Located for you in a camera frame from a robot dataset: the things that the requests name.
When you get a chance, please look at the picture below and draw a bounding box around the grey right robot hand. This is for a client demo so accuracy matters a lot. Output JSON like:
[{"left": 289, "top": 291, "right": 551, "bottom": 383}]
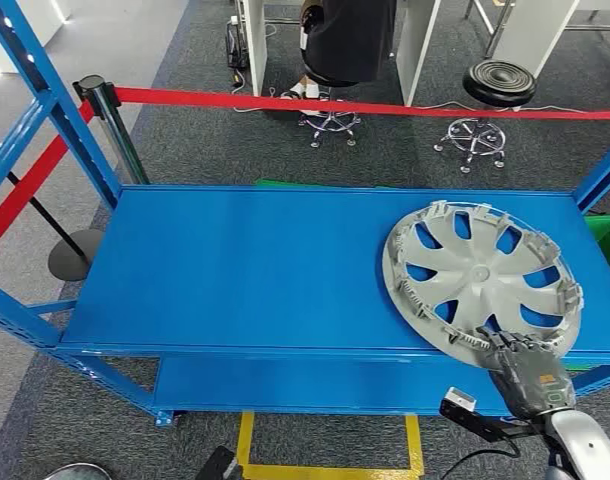
[{"left": 477, "top": 325, "right": 577, "bottom": 420}]

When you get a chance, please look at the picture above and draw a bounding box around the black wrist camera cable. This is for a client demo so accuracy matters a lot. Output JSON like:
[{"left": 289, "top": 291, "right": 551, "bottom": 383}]
[{"left": 439, "top": 437, "right": 522, "bottom": 480}]

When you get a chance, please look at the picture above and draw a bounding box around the blue metal shelf rack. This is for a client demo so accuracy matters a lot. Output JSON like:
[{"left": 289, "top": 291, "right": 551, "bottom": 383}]
[{"left": 0, "top": 0, "right": 610, "bottom": 429}]

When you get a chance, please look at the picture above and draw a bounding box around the black stanchion post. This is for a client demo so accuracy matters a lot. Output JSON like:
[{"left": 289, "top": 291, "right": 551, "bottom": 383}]
[{"left": 0, "top": 142, "right": 106, "bottom": 283}]

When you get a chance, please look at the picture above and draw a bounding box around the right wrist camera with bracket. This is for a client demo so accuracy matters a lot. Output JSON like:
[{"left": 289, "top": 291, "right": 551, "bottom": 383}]
[{"left": 439, "top": 387, "right": 519, "bottom": 444}]

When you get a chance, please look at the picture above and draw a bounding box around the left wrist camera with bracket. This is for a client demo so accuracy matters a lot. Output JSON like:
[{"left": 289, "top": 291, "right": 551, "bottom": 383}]
[{"left": 195, "top": 445, "right": 242, "bottom": 480}]

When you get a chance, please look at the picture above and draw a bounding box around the black stool chrome base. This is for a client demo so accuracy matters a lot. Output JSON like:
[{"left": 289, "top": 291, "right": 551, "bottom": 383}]
[
  {"left": 298, "top": 62, "right": 362, "bottom": 148},
  {"left": 433, "top": 59, "right": 537, "bottom": 175}
]

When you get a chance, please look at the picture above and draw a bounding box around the white desk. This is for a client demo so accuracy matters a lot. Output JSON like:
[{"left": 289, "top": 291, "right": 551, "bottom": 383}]
[
  {"left": 241, "top": 0, "right": 442, "bottom": 107},
  {"left": 492, "top": 0, "right": 610, "bottom": 79}
]

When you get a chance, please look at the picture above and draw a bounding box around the grey metal chair frame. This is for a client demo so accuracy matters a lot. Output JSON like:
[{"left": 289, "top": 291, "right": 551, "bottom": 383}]
[{"left": 463, "top": 0, "right": 517, "bottom": 60}]

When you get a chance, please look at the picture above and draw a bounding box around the person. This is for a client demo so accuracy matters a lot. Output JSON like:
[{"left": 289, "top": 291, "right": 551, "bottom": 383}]
[{"left": 279, "top": 0, "right": 399, "bottom": 101}]

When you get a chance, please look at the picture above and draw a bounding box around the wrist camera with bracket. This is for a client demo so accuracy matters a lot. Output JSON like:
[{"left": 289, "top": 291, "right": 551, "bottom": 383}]
[
  {"left": 195, "top": 445, "right": 242, "bottom": 480},
  {"left": 439, "top": 387, "right": 519, "bottom": 444}
]

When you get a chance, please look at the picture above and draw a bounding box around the black equipment box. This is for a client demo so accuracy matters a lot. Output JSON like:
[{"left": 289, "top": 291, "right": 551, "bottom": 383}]
[{"left": 226, "top": 16, "right": 250, "bottom": 71}]

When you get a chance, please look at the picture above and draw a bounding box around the grey plastic wheel hubcap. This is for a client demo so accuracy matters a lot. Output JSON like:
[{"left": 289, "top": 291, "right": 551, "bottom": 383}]
[{"left": 382, "top": 200, "right": 584, "bottom": 371}]

